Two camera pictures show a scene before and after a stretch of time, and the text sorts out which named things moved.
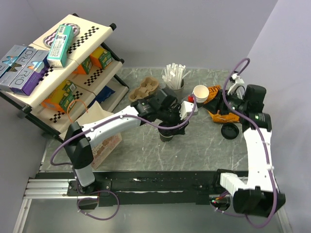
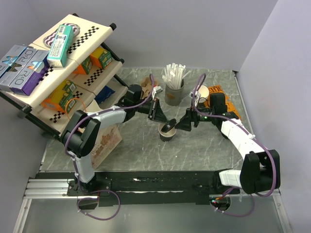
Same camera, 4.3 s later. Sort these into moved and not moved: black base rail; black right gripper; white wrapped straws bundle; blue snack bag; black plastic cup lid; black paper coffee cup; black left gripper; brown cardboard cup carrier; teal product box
Moved: black right gripper; black plastic cup lid; black left gripper
Not moved: teal product box; brown cardboard cup carrier; black base rail; white wrapped straws bundle; blue snack bag; black paper coffee cup
